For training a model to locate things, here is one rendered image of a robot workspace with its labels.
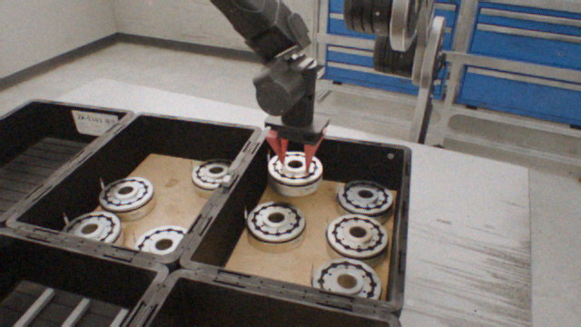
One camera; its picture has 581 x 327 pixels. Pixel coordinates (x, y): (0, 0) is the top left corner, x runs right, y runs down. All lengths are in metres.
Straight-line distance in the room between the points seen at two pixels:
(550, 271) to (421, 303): 1.32
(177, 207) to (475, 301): 0.60
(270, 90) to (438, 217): 0.58
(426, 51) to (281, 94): 0.85
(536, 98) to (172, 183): 2.07
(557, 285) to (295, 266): 1.52
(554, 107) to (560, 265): 0.86
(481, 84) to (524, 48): 0.28
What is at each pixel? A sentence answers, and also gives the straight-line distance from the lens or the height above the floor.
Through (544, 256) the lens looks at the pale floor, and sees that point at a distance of 2.19.
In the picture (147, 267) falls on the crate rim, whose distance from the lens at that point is 0.61.
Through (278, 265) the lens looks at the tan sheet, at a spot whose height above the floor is 0.83.
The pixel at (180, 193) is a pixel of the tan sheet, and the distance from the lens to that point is 0.89.
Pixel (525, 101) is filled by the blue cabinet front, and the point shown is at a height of 0.40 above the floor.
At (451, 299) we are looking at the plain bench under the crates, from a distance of 0.89.
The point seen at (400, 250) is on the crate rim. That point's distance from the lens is 0.62.
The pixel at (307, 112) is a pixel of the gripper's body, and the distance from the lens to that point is 0.72.
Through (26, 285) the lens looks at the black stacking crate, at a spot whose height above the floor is 0.83.
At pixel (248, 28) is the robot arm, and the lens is 0.67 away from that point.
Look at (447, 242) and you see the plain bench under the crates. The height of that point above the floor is 0.70.
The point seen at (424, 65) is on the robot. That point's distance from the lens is 1.42.
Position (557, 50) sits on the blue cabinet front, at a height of 0.69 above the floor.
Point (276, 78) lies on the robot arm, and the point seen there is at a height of 1.12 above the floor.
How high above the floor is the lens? 1.36
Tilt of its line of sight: 34 degrees down
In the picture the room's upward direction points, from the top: straight up
